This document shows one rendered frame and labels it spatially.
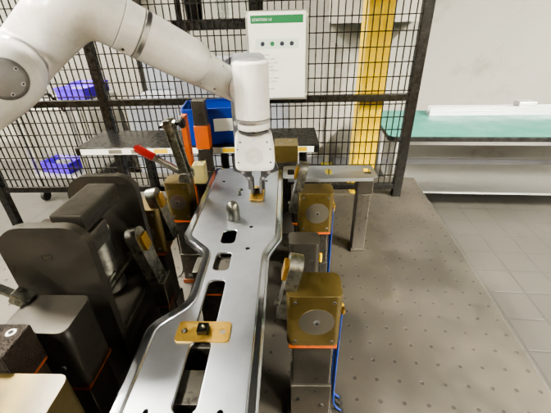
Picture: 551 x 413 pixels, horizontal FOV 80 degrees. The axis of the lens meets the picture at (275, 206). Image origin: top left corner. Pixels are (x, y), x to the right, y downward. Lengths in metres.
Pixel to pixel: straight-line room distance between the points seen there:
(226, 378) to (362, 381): 0.43
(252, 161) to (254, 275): 0.33
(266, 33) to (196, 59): 0.66
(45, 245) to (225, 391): 0.31
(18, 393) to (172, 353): 0.18
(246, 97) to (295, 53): 0.60
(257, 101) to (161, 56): 0.22
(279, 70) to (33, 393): 1.19
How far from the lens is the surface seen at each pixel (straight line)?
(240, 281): 0.63
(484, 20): 3.82
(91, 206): 0.57
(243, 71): 0.78
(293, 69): 1.37
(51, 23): 0.71
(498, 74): 3.95
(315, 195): 0.83
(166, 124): 0.88
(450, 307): 1.10
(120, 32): 0.70
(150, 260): 0.67
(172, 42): 0.71
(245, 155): 0.84
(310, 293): 0.54
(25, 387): 0.49
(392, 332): 0.98
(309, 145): 1.21
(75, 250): 0.54
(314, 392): 0.74
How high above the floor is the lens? 1.42
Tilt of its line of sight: 30 degrees down
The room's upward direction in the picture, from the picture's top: 2 degrees counter-clockwise
